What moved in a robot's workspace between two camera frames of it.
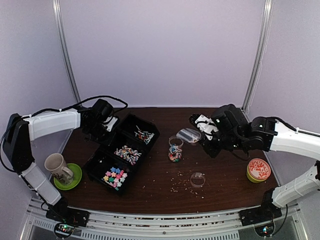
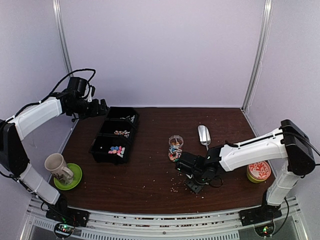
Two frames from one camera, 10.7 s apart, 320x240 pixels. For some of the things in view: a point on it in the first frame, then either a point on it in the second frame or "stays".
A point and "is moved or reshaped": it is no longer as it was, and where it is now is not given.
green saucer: [77, 174] stays
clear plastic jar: [175, 144] stays
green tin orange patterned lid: [258, 170] stays
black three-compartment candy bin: [112, 166] is moved or reshaped
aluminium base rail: [36, 224] stays
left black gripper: [107, 141] → [95, 111]
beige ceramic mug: [56, 164] stays
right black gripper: [212, 151] → [195, 188]
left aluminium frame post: [56, 7] stays
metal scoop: [189, 135] is moved or reshaped
